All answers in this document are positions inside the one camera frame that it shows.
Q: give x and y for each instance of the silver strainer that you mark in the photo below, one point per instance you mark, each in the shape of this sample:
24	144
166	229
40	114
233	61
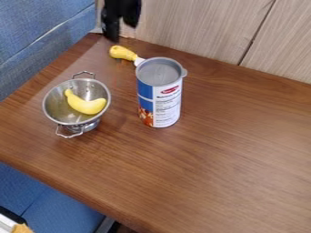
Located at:
58	106

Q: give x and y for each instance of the yellow toy banana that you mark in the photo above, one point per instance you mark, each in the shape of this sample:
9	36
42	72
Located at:
86	105

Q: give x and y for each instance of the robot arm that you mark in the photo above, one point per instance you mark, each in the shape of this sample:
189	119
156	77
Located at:
131	10

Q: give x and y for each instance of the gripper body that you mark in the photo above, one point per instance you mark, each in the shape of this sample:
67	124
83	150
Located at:
111	21

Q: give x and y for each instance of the blue and white can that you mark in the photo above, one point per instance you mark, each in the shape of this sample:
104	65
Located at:
160	100

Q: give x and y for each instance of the yellow knife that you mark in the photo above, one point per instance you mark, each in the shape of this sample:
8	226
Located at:
121	53

